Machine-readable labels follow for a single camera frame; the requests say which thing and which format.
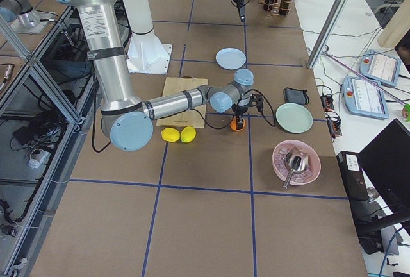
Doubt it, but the orange mandarin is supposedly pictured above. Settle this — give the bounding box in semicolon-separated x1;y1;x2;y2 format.
229;117;246;131

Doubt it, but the green plate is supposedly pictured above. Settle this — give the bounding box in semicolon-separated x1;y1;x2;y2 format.
275;103;313;133

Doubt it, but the light blue plate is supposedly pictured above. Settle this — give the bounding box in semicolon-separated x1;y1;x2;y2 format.
215;47;247;70

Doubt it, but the dark grey folded cloth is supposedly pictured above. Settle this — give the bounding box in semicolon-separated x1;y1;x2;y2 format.
283;87;310;105

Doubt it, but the wooden cutting board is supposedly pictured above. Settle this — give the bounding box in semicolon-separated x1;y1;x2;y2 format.
150;77;208;129

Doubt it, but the yellow lemon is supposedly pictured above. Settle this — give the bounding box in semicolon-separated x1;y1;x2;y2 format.
180;126;197;143
161;128;180;142

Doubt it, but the pink bowl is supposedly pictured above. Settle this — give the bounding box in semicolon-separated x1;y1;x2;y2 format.
272;140;321;189

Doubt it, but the metal ice scoop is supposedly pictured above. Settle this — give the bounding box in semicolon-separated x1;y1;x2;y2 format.
283;147;309;189

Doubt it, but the teach pendant tablet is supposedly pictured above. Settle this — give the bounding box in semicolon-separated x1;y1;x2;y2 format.
359;50;401;87
342;76;389;120

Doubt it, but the black computer box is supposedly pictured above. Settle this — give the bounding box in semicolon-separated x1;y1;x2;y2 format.
336;151;378;222

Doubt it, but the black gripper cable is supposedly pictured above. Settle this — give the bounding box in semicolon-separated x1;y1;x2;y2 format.
200;89;277;130

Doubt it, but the aluminium frame post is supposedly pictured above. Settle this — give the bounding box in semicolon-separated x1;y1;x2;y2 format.
307;0;348;69

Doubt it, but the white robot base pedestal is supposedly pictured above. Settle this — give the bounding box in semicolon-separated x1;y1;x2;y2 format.
122;0;172;75

